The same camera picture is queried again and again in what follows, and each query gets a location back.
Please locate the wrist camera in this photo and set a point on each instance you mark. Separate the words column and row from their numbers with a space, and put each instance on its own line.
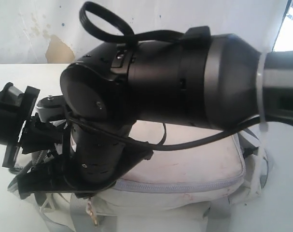
column 51, row 108
column 11, row 95

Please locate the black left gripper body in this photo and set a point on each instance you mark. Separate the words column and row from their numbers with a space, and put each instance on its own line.
column 22, row 130

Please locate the white fabric bag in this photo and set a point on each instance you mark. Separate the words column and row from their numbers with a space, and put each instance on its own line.
column 189, row 190

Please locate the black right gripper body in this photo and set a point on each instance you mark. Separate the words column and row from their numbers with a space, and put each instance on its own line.
column 90, row 162

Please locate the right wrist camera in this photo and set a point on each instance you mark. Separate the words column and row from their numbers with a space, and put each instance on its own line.
column 51, row 108

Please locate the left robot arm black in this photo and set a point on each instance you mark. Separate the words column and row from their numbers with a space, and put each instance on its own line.
column 26, row 123

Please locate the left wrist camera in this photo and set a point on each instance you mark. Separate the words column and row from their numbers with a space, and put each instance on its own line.
column 11, row 95

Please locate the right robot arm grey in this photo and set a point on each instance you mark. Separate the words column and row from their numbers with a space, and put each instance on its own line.
column 195, row 80

